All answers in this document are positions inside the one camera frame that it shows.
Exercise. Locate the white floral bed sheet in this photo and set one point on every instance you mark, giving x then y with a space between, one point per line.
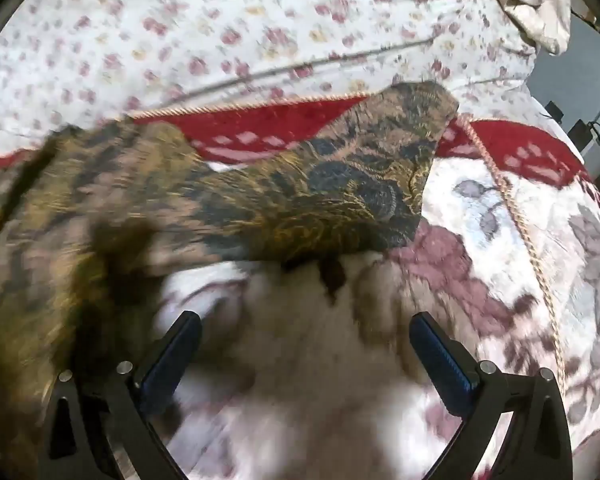
260 15

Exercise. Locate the black power adapter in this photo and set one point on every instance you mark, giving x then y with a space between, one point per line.
554 111
582 132

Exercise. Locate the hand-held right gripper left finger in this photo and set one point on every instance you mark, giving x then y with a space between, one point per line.
166 360

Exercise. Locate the red floral blanket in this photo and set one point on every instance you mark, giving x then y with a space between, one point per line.
485 270

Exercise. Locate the olive paisley patterned garment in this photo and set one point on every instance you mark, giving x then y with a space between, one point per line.
300 195

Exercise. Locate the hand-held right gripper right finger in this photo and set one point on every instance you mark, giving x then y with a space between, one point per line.
442 362

